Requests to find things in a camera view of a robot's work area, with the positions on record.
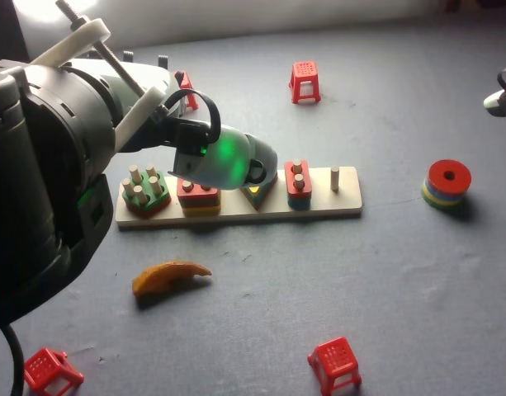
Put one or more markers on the grey table cloth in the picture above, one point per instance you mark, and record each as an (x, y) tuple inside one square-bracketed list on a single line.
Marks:
[(360, 288)]

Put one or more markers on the yellow-topped triangle block stack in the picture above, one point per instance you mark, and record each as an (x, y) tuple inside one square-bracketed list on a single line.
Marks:
[(256, 201)]

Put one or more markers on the green-topped pentagon block stack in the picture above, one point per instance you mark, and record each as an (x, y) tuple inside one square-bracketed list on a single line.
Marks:
[(153, 206)]

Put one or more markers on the coloured rings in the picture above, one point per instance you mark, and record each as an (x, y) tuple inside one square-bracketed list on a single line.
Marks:
[(438, 194)]

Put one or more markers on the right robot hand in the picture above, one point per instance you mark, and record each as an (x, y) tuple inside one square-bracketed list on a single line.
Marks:
[(499, 100)]

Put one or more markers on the red and blue oval stack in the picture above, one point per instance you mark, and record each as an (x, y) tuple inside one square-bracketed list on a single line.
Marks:
[(298, 200)]

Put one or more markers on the red and yellow square stack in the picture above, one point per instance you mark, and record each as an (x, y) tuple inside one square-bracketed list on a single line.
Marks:
[(199, 204)]

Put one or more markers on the small red plastic stool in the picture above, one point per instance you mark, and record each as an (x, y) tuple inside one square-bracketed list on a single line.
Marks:
[(42, 367), (304, 70), (185, 80), (333, 359)]

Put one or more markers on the orange toy croissant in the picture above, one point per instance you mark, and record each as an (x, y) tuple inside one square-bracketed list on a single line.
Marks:
[(166, 278)]

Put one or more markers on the wooden peg sorting board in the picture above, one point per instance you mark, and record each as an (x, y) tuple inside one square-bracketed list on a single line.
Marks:
[(318, 212)]

